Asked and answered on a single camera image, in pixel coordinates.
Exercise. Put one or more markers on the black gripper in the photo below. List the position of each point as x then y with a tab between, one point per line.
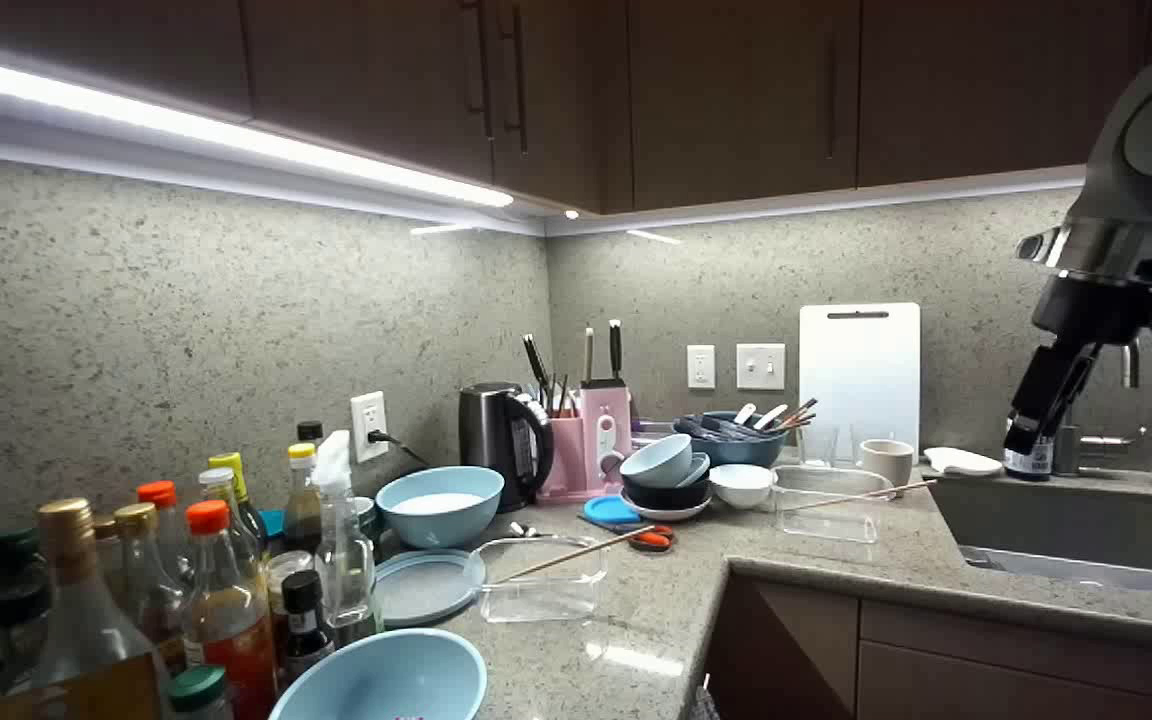
1079	318

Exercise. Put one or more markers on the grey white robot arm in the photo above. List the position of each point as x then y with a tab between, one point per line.
1097	283

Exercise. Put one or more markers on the clear glass bowl right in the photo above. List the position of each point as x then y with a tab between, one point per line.
830	500

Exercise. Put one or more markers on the dark blue bowl with utensils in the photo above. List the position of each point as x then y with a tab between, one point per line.
728	442

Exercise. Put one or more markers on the small white bowl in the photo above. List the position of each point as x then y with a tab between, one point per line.
741	484

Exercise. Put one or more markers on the light blue bowl rear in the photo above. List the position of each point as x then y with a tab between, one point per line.
442	507

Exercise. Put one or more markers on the light blue bowl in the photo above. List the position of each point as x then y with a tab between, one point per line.
442	507
415	673

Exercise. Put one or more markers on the light blue bowl front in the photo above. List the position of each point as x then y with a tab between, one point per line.
415	673

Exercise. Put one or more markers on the chrome faucet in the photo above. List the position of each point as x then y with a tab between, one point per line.
1097	428

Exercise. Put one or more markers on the white cutting board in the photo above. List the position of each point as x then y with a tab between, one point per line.
860	372

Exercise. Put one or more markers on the white cup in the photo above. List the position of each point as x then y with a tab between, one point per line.
890	456

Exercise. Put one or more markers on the stacked blue grey bowls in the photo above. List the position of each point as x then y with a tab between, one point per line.
665	477

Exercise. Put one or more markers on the blue sponge cloth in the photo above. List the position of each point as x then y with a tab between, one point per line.
609	513

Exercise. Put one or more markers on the pink knife block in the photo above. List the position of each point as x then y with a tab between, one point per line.
589	444

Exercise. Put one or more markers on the black electric kettle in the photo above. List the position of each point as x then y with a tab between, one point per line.
507	428

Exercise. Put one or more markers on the light blue plate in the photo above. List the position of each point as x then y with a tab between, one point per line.
424	586

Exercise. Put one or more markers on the clear spray bottle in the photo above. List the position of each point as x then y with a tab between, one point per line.
346	555

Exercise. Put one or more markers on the yellow cap bottle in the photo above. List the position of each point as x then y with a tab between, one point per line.
300	510

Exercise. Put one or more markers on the small black cap bottle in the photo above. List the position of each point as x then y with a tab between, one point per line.
304	634

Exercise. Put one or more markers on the orange cap sauce bottle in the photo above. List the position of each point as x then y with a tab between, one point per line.
226	613

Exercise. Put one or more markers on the red cap bottle rear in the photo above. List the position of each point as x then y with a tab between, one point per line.
168	581

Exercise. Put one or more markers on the green cap jar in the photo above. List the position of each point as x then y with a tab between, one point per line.
196	693

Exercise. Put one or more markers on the gold cap sauce bottle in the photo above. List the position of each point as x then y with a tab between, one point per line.
95	661

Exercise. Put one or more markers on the dark glass bottle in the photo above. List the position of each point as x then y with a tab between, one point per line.
27	601

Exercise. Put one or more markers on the under cabinet light strip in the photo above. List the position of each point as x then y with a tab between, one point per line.
237	138

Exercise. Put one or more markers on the white double wall outlet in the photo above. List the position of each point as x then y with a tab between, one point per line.
763	365

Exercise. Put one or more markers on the white light switch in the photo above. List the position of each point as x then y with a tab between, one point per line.
702	365

